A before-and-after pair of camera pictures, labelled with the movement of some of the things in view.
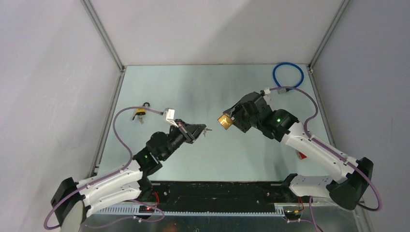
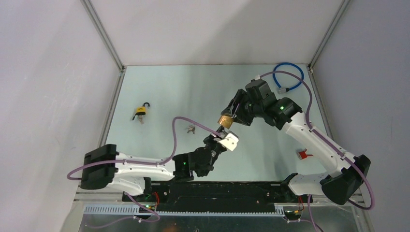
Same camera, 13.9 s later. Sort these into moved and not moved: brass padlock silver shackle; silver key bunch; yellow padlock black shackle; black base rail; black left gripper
Moved: silver key bunch; black left gripper
Not moved: brass padlock silver shackle; yellow padlock black shackle; black base rail
